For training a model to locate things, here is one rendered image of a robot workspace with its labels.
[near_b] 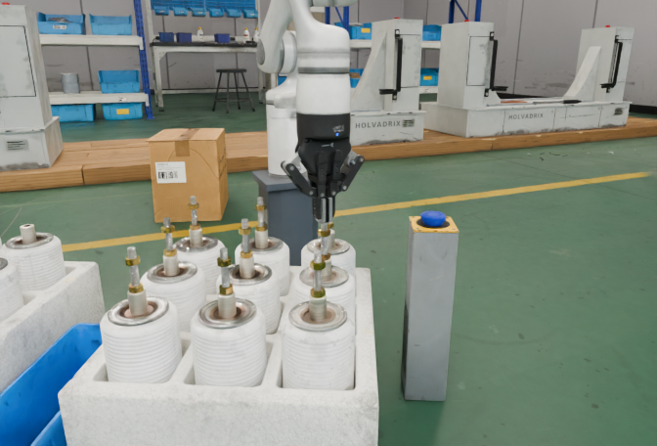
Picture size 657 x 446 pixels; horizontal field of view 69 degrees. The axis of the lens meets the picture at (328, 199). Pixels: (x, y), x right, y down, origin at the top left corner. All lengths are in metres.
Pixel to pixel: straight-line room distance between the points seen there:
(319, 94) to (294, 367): 0.35
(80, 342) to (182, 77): 8.09
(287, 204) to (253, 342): 0.54
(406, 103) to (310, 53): 2.44
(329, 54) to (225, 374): 0.42
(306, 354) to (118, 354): 0.24
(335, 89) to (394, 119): 2.32
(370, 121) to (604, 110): 1.94
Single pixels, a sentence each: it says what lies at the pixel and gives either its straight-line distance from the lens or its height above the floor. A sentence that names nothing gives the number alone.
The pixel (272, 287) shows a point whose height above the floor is 0.24.
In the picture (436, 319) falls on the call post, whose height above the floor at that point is 0.16.
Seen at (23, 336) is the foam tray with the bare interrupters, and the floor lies 0.15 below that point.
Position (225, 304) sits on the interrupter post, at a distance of 0.63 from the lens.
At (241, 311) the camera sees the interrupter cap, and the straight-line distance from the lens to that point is 0.65.
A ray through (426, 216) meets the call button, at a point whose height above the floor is 0.33.
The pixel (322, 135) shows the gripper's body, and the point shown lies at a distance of 0.64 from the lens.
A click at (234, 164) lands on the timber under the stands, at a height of 0.04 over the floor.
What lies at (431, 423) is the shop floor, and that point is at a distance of 0.87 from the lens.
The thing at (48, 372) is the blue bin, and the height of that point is 0.09.
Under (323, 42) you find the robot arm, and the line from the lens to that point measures 0.63.
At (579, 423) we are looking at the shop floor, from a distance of 0.95.
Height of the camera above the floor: 0.57
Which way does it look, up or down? 16 degrees down
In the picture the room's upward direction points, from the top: straight up
